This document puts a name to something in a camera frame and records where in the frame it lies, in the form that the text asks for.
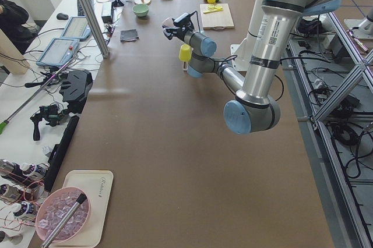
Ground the blue teach pendant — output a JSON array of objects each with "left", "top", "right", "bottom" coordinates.
[
  {"left": 61, "top": 16, "right": 92, "bottom": 41},
  {"left": 36, "top": 38, "right": 80, "bottom": 67}
]

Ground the water bottle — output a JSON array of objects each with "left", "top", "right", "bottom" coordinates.
[
  {"left": 10, "top": 201, "right": 39, "bottom": 221},
  {"left": 20, "top": 163, "right": 48, "bottom": 181}
]

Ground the cream plastic tray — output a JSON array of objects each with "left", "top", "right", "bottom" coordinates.
[{"left": 51, "top": 170, "right": 114, "bottom": 247}]

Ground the metal scoop in bowl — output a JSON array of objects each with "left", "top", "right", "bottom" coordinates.
[{"left": 41, "top": 193, "right": 87, "bottom": 248}]

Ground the seated person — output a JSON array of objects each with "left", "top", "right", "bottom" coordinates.
[{"left": 1, "top": 0, "right": 36, "bottom": 54}]

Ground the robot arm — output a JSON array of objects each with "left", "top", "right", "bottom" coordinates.
[{"left": 162, "top": 0, "right": 342, "bottom": 134}]

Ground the grey folded cloth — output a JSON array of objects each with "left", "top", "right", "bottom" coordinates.
[{"left": 120, "top": 29, "right": 139, "bottom": 42}]

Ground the yellow plastic knife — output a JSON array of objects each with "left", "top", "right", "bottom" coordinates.
[{"left": 203, "top": 9, "right": 223, "bottom": 14}]

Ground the yellow plastic cup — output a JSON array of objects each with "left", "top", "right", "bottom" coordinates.
[{"left": 178, "top": 44, "right": 192, "bottom": 62}]

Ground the bamboo cutting board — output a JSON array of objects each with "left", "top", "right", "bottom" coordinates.
[{"left": 199, "top": 3, "right": 234, "bottom": 29}]

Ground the blue teach pendant near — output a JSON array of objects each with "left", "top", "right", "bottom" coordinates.
[{"left": 36, "top": 38, "right": 80, "bottom": 67}]

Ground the pink bowl with ice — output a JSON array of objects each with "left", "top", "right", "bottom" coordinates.
[{"left": 36, "top": 187, "right": 90, "bottom": 243}]

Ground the blue teach pendant far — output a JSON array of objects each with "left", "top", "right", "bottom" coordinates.
[{"left": 61, "top": 16, "right": 92, "bottom": 41}]

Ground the dark thermos bottle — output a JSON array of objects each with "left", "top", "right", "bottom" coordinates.
[{"left": 0, "top": 159, "right": 23, "bottom": 179}]

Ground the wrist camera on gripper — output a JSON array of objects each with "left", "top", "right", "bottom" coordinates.
[{"left": 173, "top": 13, "right": 191, "bottom": 27}]

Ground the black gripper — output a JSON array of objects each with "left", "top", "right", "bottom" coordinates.
[{"left": 163, "top": 24, "right": 194, "bottom": 40}]

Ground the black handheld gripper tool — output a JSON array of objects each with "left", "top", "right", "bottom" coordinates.
[{"left": 30, "top": 104, "right": 71, "bottom": 141}]

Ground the green bowl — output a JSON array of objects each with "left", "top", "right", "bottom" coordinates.
[{"left": 132, "top": 3, "right": 149, "bottom": 17}]

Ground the aluminium frame post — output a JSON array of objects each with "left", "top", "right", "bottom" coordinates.
[{"left": 79, "top": 0, "right": 110, "bottom": 58}]

